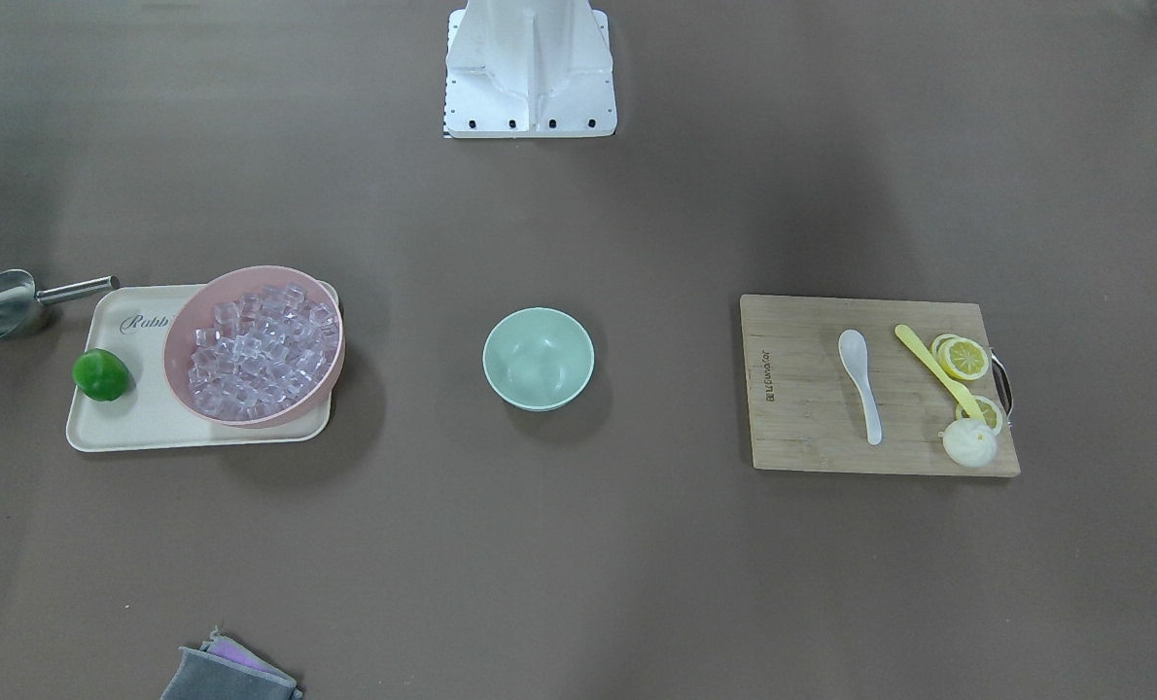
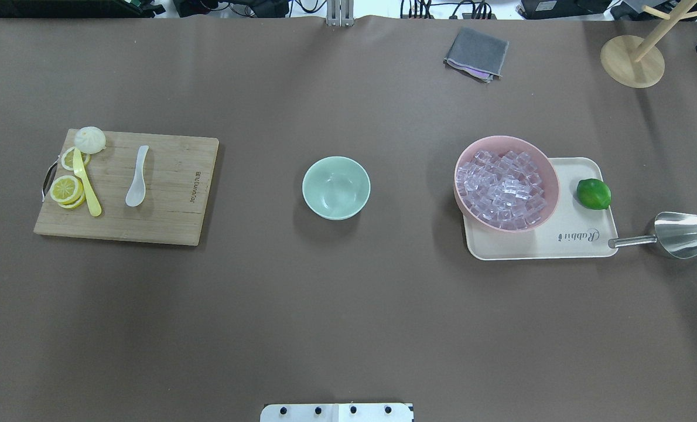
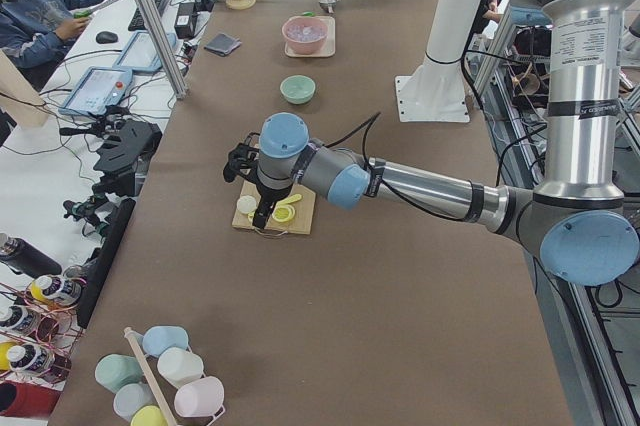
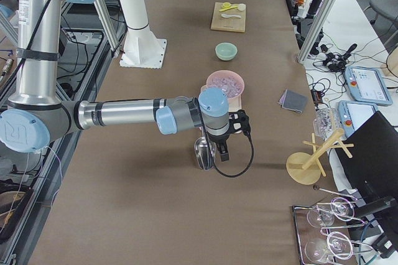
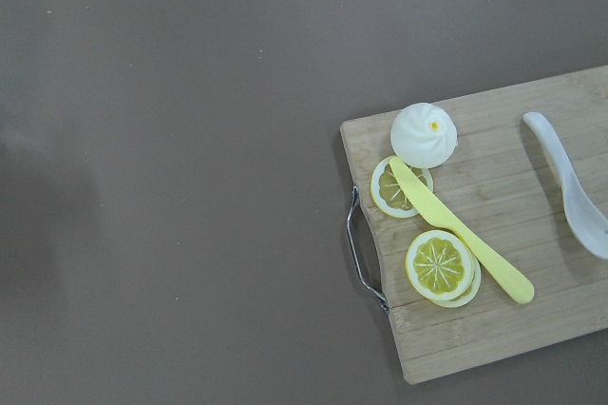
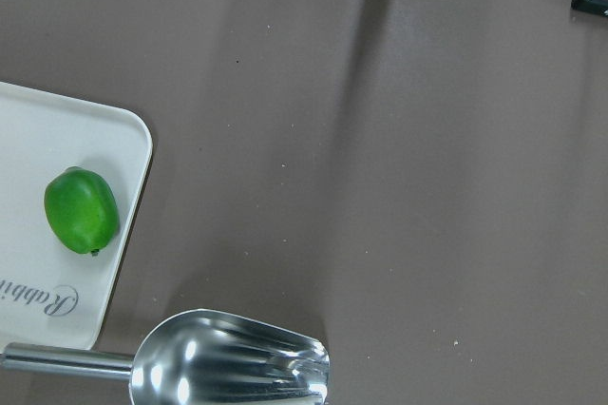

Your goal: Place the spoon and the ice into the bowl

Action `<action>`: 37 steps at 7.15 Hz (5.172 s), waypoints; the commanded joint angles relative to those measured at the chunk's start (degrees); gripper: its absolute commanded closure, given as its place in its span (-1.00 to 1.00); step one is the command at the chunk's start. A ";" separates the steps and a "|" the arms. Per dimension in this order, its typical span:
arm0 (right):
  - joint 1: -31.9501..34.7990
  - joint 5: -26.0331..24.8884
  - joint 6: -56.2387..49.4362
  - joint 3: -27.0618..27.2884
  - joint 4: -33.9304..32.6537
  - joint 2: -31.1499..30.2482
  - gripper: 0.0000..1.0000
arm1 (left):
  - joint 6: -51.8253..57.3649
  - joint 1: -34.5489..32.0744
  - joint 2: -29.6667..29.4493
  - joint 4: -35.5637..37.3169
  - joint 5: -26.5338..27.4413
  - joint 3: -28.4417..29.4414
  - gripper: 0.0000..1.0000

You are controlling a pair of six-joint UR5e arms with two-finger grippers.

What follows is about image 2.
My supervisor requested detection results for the metal bracket at table edge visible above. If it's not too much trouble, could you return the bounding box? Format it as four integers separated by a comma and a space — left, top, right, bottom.
326, 0, 354, 27

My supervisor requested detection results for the wooden stand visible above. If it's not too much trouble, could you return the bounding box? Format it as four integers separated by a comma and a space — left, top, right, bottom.
600, 1, 697, 89

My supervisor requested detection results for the yellow plastic knife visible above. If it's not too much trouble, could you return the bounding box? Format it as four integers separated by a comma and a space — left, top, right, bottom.
73, 147, 103, 217

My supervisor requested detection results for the clear ice cubes pile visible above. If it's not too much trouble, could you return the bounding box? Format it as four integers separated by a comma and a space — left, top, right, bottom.
454, 150, 548, 230

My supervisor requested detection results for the beige plastic tray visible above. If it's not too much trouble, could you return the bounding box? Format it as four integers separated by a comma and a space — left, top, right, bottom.
463, 157, 618, 261

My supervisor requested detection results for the stainless steel ice scoop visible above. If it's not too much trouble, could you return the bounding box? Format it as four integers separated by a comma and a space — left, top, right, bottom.
608, 212, 697, 259

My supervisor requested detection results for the lemon slice front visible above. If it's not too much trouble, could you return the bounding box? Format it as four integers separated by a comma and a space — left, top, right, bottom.
49, 175, 84, 205

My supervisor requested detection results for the light green bowl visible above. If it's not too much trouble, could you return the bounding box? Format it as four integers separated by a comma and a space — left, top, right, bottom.
301, 156, 371, 220

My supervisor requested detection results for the lemon slice bottom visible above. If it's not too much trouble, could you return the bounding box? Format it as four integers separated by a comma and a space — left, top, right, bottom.
57, 192, 86, 209

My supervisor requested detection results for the pink bowl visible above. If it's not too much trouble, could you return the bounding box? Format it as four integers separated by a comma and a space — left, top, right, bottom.
453, 135, 560, 233

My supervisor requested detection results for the white ceramic spoon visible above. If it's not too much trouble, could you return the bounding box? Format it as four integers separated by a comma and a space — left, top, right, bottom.
125, 146, 149, 207

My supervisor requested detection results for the green lime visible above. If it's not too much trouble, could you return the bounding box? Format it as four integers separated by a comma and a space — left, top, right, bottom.
576, 178, 613, 210

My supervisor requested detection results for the lemon slice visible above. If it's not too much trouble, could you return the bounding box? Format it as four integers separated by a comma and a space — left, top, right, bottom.
60, 147, 91, 172
49, 175, 84, 205
57, 192, 86, 209

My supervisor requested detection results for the grey folded cloth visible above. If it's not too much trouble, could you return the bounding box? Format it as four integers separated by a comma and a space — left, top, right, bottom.
444, 28, 510, 83

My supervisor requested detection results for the bamboo cutting board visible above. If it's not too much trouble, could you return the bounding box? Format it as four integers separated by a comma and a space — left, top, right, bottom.
33, 131, 220, 246

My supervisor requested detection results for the lemon slice back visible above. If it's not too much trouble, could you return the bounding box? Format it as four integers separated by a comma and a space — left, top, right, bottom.
60, 147, 91, 172

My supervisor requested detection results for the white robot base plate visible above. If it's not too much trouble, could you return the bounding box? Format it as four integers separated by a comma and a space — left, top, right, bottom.
259, 402, 415, 421

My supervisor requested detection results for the metal cutting board handle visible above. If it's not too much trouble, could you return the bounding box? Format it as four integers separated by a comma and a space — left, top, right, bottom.
41, 158, 59, 202

